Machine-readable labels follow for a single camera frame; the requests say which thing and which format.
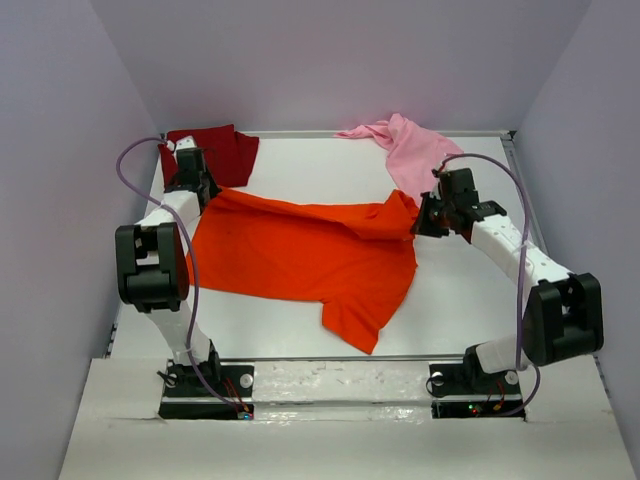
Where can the orange t-shirt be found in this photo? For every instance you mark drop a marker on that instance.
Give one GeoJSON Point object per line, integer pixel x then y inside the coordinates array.
{"type": "Point", "coordinates": [357, 260]}

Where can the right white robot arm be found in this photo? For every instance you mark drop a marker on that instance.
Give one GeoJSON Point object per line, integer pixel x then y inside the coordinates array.
{"type": "Point", "coordinates": [559, 313]}

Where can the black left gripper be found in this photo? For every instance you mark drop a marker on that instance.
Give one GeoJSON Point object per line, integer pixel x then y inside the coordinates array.
{"type": "Point", "coordinates": [212, 190]}

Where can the pink t-shirt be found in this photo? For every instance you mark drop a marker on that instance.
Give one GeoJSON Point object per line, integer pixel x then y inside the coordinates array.
{"type": "Point", "coordinates": [412, 152]}

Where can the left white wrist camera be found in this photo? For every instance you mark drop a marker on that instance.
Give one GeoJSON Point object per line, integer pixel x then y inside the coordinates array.
{"type": "Point", "coordinates": [187, 142]}

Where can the dark red folded t-shirt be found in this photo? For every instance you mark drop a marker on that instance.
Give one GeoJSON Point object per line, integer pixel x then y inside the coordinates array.
{"type": "Point", "coordinates": [230, 155]}

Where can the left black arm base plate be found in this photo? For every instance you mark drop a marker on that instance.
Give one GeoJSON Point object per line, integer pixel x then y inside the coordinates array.
{"type": "Point", "coordinates": [185, 397]}

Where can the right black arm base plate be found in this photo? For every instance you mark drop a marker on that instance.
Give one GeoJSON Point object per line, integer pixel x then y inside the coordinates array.
{"type": "Point", "coordinates": [457, 396]}

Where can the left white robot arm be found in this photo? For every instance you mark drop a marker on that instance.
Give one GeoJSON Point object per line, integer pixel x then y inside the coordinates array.
{"type": "Point", "coordinates": [156, 265]}

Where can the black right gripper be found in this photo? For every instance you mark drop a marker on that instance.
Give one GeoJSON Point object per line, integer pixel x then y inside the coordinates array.
{"type": "Point", "coordinates": [422, 225]}

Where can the aluminium table edge rail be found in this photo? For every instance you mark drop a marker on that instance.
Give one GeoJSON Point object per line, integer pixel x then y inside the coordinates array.
{"type": "Point", "coordinates": [537, 240]}

